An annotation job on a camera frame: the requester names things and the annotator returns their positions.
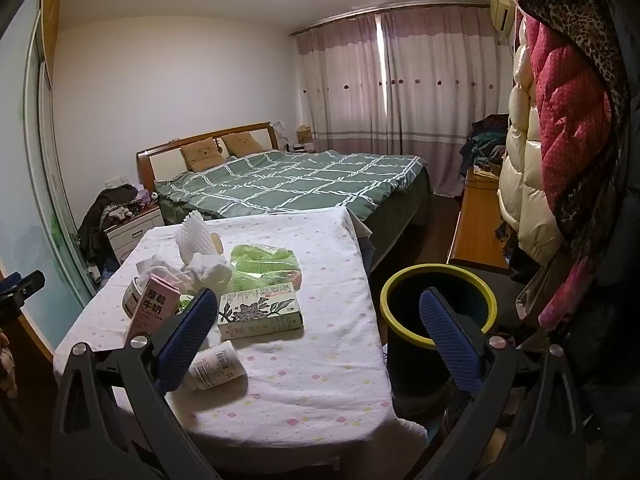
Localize pink milk carton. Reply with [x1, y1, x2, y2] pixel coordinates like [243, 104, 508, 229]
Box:
[125, 275, 183, 347]

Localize wardrobe sliding door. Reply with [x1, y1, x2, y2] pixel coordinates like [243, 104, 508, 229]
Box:
[22, 0, 102, 302]

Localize curtain rod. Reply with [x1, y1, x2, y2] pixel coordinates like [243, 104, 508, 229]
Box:
[289, 2, 491, 37]

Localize white tissues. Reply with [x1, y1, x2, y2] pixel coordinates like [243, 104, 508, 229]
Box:
[137, 252, 233, 295]

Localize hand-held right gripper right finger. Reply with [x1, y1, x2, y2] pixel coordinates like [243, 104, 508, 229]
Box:
[419, 287, 587, 480]

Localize dark clothes heap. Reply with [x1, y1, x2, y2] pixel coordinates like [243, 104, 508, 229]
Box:
[77, 184, 161, 281]

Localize wide pink white curtain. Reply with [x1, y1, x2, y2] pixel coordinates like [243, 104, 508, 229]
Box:
[382, 5, 507, 197]

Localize wooden cabinet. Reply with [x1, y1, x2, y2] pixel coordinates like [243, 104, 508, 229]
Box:
[446, 167, 512, 274]

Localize cream down jacket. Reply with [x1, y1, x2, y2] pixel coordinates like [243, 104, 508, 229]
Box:
[497, 10, 567, 266]

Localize pile of mixed clothes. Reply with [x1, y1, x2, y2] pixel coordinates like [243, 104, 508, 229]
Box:
[460, 114, 512, 177]

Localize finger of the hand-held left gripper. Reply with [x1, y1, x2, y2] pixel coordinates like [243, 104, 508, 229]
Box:
[0, 270, 46, 318]

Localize white box with flower print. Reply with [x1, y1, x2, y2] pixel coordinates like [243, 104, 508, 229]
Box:
[217, 281, 305, 341]

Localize wooden bed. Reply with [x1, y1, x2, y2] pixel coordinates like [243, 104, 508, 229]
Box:
[136, 121, 435, 267]

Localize pink floral cloth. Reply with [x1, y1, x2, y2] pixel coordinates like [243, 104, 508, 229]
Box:
[539, 250, 592, 332]

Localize green checked duvet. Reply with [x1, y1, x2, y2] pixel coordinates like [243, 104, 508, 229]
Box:
[152, 151, 433, 222]

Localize dark bin with yellow rim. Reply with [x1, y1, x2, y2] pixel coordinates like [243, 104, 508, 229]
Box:
[380, 264, 499, 413]

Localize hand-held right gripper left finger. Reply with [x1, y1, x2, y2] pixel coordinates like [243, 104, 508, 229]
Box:
[50, 287, 221, 480]

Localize white round jar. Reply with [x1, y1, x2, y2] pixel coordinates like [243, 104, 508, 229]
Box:
[122, 280, 149, 319]

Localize wall air conditioner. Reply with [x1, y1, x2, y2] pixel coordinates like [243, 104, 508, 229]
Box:
[489, 0, 516, 44]

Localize green plastic bag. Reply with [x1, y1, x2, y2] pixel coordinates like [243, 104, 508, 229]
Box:
[230, 243, 304, 292]

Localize narrow pink white curtain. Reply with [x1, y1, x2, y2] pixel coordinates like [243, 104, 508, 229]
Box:
[294, 14, 389, 154]

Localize red dotted quilted jacket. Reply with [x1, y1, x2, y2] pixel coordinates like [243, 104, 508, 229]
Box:
[509, 0, 632, 242]

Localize white nightstand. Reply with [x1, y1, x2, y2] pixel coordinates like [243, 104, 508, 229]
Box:
[104, 207, 166, 266]

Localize white floral tablecloth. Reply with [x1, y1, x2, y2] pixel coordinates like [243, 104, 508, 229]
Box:
[52, 207, 428, 461]

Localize beige bag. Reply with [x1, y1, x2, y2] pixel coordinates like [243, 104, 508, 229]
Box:
[515, 255, 557, 327]

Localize white plastic bottle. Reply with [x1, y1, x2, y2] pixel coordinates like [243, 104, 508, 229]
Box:
[182, 340, 247, 392]

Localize white foam fruit net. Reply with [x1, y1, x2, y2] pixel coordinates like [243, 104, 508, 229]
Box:
[176, 211, 223, 266]

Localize brown pillow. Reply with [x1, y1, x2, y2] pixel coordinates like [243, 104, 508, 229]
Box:
[180, 142, 227, 172]
[221, 132, 269, 157]

